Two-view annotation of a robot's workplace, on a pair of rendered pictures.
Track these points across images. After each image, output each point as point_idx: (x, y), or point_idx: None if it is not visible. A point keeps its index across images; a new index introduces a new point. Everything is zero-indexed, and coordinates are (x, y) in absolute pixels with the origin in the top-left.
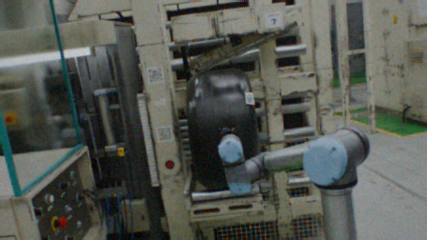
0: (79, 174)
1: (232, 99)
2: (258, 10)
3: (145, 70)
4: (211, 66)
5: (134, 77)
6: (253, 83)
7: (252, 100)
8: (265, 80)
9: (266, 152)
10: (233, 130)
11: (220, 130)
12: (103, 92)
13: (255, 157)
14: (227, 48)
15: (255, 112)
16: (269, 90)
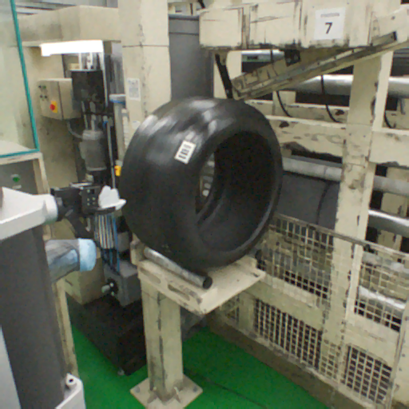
0: (33, 180)
1: (162, 145)
2: (308, 5)
3: (125, 79)
4: (255, 90)
5: (196, 88)
6: (330, 130)
7: (186, 156)
8: (348, 130)
9: (81, 241)
10: (57, 189)
11: (69, 184)
12: (115, 99)
13: (57, 241)
14: (279, 66)
15: (196, 176)
16: (351, 147)
